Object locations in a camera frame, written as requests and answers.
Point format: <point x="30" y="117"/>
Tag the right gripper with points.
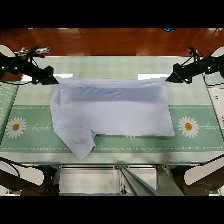
<point x="181" y="73"/>

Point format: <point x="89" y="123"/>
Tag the silver frame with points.
<point x="140" y="186"/>

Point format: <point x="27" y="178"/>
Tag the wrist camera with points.
<point x="36" y="51"/>
<point x="194" y="53"/>

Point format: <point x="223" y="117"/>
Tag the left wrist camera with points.
<point x="36" y="51"/>

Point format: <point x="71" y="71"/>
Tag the light blue shirt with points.
<point x="113" y="113"/>

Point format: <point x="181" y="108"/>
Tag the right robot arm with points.
<point x="210" y="65"/>

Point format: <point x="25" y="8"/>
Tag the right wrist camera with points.
<point x="194" y="53"/>

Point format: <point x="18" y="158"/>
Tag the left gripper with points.
<point x="42" y="74"/>

